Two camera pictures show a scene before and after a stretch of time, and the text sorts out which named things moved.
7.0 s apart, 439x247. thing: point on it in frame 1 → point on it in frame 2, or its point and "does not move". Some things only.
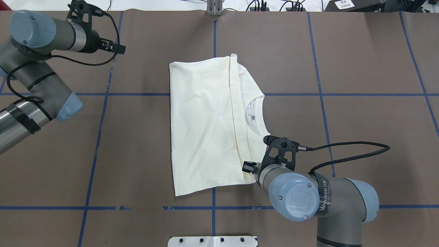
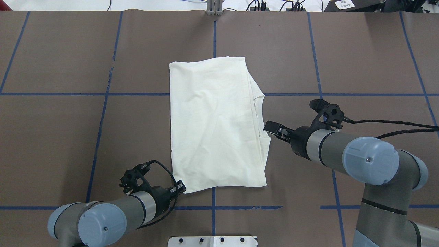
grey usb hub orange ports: [289, 9] does not move
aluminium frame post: [214, 8] does not move
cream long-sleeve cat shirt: [216, 126] does not move
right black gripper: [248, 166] → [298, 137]
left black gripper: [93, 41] → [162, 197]
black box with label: [354, 6] does not move
